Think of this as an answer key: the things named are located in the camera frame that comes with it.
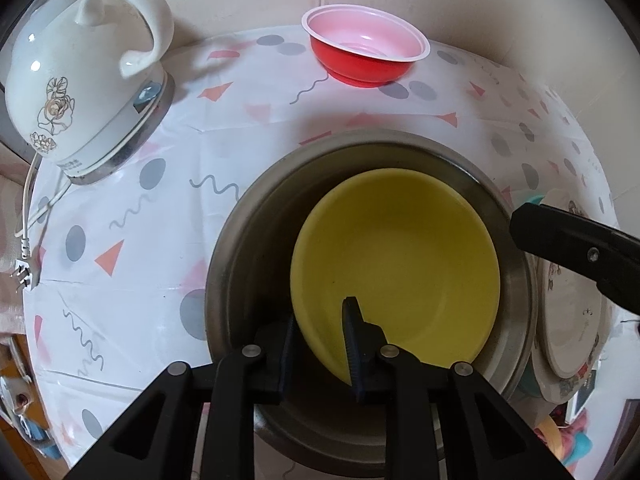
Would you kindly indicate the pink teal cloth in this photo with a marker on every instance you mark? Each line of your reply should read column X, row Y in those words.
column 565, row 437

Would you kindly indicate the white oval floral dish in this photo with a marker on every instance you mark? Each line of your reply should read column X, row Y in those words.
column 570, row 317

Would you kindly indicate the red pink plastic bowl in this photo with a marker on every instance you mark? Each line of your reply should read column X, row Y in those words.
column 361, row 46

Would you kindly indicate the yellow plastic bowl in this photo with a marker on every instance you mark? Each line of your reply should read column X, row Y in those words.
column 415, row 255

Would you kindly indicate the stainless steel bowl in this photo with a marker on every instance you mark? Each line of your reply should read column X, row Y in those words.
column 320, row 423

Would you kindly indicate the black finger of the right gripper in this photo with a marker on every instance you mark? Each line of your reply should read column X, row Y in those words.
column 607, row 256

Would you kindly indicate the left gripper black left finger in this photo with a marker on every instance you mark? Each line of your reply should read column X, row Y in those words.
column 196, row 415

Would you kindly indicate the white ceramic electric kettle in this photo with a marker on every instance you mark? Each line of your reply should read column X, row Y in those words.
column 86, row 87

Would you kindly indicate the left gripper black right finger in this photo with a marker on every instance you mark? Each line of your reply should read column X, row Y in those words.
column 440, row 422

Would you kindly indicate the white patterned tablecloth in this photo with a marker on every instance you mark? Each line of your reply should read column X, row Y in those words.
column 124, row 261

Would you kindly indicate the white dragon pattern plate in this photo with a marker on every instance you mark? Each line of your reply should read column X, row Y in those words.
column 555, row 389

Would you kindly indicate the teal round plate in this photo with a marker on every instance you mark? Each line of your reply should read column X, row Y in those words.
column 528, row 383

